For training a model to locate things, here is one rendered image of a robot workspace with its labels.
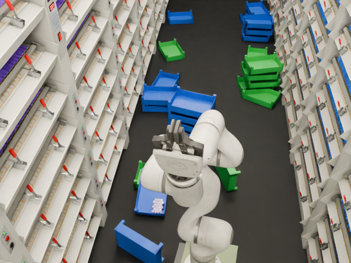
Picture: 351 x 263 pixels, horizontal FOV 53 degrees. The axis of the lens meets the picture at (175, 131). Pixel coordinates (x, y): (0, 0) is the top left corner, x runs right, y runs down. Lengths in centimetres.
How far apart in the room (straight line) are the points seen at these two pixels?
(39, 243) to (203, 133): 91
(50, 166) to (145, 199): 105
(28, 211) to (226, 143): 79
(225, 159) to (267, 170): 152
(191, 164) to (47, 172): 96
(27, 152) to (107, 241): 116
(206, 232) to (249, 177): 127
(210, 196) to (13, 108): 76
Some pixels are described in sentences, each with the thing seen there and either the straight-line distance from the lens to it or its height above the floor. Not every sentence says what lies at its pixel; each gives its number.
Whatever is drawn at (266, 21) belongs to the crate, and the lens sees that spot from 434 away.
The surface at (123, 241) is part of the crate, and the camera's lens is 227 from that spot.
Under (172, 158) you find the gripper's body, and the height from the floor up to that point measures 155.
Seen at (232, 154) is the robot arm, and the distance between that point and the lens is 126.
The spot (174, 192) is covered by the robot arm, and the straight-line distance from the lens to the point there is 87.
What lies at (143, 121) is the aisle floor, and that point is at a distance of 309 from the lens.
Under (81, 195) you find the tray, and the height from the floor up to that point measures 52.
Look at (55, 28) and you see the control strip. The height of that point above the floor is 141.
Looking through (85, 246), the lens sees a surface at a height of 13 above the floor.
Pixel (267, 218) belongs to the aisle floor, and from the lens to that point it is 253.
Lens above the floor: 209
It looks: 45 degrees down
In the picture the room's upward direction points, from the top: straight up
